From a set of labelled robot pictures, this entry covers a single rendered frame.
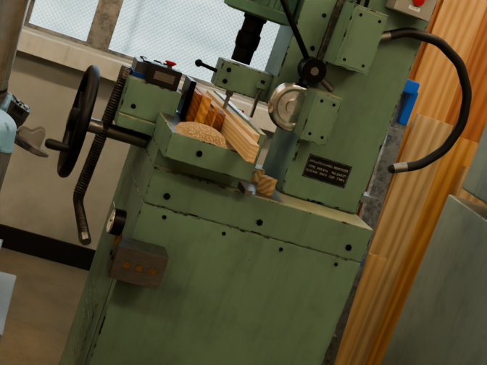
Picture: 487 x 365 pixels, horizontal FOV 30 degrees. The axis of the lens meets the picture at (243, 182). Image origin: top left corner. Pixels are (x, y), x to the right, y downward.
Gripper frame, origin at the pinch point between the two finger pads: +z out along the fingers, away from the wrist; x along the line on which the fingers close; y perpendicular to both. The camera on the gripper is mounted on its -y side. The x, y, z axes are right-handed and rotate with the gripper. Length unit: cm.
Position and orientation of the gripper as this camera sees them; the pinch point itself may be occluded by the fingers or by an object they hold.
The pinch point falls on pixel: (41, 155)
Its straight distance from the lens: 222.5
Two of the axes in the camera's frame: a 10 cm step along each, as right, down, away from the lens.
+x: -2.1, -2.6, 9.4
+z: 7.5, 5.7, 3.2
